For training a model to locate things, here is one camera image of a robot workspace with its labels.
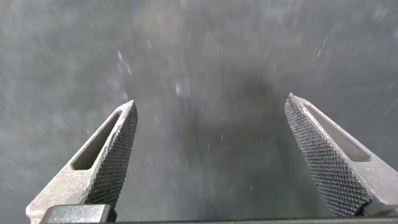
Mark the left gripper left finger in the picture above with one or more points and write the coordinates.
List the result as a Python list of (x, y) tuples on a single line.
[(105, 161)]

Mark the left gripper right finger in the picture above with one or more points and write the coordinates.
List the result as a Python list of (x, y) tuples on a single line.
[(335, 161)]

